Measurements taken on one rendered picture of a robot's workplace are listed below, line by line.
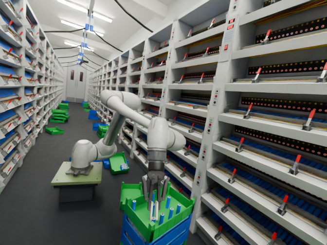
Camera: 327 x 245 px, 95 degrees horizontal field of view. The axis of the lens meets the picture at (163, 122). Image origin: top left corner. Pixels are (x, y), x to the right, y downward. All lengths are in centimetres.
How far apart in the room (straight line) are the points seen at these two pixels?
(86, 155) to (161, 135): 92
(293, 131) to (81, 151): 141
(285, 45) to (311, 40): 9
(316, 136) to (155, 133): 66
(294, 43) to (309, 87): 22
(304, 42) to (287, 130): 39
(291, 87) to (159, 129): 63
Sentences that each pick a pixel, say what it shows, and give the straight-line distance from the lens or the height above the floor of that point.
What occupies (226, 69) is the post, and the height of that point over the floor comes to 123.
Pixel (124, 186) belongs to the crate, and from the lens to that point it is 173.
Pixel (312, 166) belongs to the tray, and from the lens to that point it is 98.
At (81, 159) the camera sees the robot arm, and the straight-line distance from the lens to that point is 148.
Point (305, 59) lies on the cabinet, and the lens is 115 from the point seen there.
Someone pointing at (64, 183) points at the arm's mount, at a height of 22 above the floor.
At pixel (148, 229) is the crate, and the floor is 45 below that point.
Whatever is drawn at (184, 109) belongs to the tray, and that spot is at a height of 91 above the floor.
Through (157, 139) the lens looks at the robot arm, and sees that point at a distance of 68.
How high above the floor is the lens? 97
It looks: 8 degrees down
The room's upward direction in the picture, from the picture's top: 9 degrees clockwise
